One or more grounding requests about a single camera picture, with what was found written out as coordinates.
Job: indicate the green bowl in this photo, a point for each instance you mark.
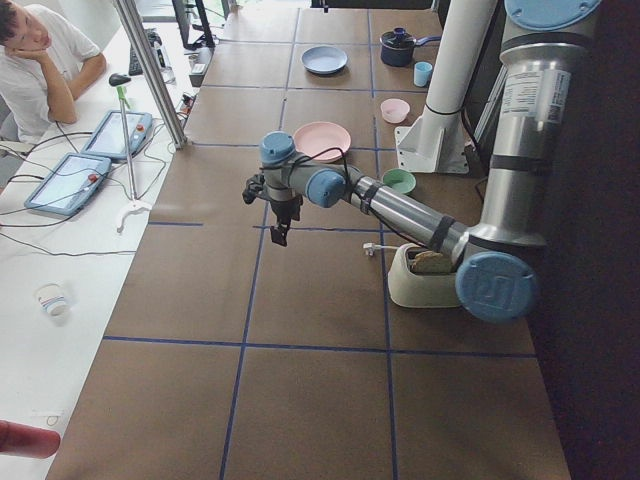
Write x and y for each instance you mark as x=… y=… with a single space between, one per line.
x=400 y=180

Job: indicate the seated person white shirt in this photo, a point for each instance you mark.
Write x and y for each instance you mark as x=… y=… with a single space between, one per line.
x=47 y=64

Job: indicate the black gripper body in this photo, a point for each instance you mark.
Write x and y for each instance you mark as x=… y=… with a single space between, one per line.
x=284 y=207

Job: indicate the teach pendant tablet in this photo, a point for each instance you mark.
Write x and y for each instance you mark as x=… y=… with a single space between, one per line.
x=70 y=185
x=108 y=138

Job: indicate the white support column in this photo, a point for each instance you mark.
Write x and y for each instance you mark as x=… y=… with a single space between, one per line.
x=464 y=31

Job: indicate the light blue cup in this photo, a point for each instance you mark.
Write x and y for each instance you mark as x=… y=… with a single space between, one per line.
x=422 y=73

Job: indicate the cream toaster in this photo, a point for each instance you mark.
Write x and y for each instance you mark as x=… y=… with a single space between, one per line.
x=410 y=290

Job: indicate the green handled reacher grabber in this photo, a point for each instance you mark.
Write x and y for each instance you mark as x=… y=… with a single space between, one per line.
x=135 y=205

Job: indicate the paper cup on desk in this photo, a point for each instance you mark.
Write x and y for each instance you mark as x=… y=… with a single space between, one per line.
x=52 y=299

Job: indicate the bread slice in toaster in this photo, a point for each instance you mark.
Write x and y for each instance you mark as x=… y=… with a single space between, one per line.
x=429 y=262

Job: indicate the teach pendant tablet near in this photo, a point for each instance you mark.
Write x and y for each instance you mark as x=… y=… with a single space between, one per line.
x=70 y=185

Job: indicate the aluminium frame post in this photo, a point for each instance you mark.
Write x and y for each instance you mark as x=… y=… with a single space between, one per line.
x=134 y=29

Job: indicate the black keyboard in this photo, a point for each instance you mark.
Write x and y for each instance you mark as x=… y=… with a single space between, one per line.
x=134 y=67

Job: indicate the pink bowl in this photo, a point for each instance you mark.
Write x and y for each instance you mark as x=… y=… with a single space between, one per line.
x=394 y=110

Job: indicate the black computer mouse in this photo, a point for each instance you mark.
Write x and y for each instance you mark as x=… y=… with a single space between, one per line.
x=118 y=79

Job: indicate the dark blue saucepan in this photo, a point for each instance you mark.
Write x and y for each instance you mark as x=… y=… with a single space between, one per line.
x=397 y=46

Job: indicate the teach pendant tablet far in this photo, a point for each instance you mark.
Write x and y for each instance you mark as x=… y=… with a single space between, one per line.
x=108 y=138

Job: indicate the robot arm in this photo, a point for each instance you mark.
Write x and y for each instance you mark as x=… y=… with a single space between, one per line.
x=495 y=260

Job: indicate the white power plug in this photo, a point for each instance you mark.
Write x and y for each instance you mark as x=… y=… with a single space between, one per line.
x=369 y=249

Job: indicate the blue plate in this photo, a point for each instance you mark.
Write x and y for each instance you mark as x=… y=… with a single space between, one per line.
x=324 y=60

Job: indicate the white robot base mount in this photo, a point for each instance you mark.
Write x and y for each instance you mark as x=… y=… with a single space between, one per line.
x=434 y=143

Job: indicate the red cylinder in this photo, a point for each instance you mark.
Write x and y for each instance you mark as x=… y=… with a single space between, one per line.
x=28 y=441

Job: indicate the pink plate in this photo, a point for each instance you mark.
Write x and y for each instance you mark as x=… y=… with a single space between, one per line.
x=322 y=140

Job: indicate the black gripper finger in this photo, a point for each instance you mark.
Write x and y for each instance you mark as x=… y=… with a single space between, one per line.
x=279 y=233

